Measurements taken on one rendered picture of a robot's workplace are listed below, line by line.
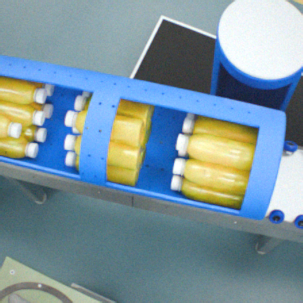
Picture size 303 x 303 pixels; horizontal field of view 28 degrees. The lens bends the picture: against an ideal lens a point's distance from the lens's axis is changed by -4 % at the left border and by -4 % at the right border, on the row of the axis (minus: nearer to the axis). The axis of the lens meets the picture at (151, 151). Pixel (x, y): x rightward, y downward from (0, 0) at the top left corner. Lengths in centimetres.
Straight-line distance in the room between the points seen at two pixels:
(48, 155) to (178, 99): 44
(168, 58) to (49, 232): 91
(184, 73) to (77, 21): 63
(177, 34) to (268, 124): 132
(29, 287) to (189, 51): 146
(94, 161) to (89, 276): 122
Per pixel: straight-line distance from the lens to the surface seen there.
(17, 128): 165
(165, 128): 174
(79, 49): 293
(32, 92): 166
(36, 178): 186
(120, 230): 268
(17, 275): 163
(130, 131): 153
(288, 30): 181
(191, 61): 271
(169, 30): 277
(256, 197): 149
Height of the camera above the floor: 264
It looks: 75 degrees down
